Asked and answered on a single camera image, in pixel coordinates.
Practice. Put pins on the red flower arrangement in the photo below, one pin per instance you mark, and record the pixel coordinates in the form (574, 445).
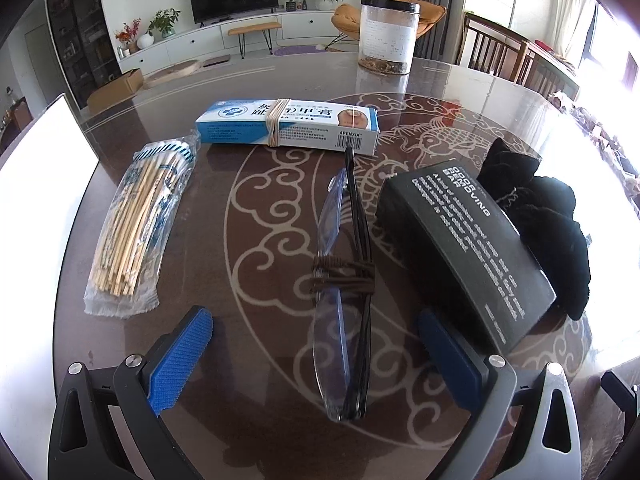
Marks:
(127, 35)

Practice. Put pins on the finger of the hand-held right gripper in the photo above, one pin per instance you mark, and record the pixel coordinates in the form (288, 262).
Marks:
(621, 387)

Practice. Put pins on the orange lounge chair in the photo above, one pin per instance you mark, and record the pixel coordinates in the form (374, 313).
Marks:
(435, 15)

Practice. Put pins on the packet of wooden chopsticks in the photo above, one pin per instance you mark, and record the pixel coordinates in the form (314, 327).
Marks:
(135, 220)

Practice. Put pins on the blue and white ointment box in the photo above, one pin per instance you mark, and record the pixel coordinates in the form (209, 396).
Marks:
(310, 130)

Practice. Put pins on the black-framed glasses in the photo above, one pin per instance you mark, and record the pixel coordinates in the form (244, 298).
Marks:
(357, 220)

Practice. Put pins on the dark patterned glass desktop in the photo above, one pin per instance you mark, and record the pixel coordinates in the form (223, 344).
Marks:
(260, 340)

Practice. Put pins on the black printed box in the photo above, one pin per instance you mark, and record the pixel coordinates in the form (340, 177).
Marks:
(465, 250)

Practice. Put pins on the grey curtain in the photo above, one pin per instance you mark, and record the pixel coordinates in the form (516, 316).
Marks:
(440, 0)

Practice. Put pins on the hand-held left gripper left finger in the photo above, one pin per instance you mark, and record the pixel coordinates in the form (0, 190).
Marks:
(177, 365)

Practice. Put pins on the white television cabinet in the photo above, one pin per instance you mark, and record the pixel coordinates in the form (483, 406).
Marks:
(200, 45)

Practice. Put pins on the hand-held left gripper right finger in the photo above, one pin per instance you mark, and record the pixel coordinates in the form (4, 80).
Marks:
(450, 360)

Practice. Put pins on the wooden dining chair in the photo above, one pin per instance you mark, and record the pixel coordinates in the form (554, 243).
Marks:
(550, 72)
(492, 50)

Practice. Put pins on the wooden bench with metal legs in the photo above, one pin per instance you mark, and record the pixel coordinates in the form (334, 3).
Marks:
(255, 27)

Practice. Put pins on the dark flat floor pad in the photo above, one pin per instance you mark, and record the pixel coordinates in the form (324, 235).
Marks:
(216, 60)

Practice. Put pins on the purple floor mat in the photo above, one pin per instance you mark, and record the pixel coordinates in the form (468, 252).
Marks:
(300, 50)

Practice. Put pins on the round beige floor cushion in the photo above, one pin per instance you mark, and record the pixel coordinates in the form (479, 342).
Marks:
(172, 72)

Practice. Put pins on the clear jar with black lid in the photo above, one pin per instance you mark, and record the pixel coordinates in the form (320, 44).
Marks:
(387, 35)

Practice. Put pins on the white round vase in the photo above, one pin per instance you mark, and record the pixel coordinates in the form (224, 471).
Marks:
(145, 41)

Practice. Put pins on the green potted plant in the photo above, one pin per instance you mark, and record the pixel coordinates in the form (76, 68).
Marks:
(164, 21)

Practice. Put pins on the dark glass bookshelf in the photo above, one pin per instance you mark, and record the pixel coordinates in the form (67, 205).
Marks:
(85, 35)

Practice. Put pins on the white board panel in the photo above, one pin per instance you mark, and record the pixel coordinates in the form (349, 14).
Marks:
(40, 185)

